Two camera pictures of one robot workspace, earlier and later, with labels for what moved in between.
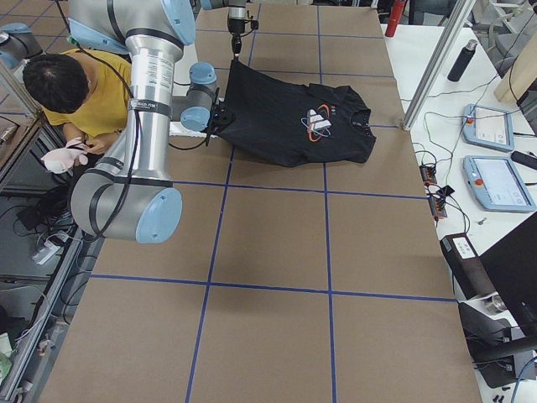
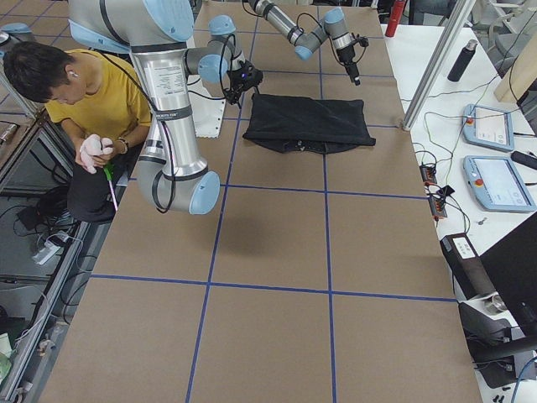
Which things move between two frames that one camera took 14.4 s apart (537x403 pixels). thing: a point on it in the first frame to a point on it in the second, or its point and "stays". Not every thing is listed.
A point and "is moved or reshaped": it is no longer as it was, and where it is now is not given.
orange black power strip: (434, 193) stays
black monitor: (511, 264) stays
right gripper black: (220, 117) to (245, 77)
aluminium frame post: (439, 63) stays
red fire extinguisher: (396, 13) stays
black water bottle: (462, 61) stays
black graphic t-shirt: (290, 123) is moved or reshaped
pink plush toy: (61, 160) to (94, 145)
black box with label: (467, 266) stays
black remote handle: (529, 160) stays
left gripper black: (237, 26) to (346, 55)
